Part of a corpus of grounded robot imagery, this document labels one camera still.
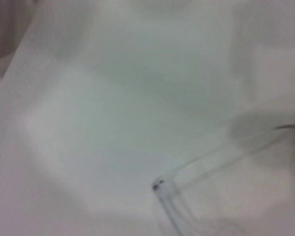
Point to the clear transparent glasses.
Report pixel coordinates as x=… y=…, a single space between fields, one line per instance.
x=167 y=194

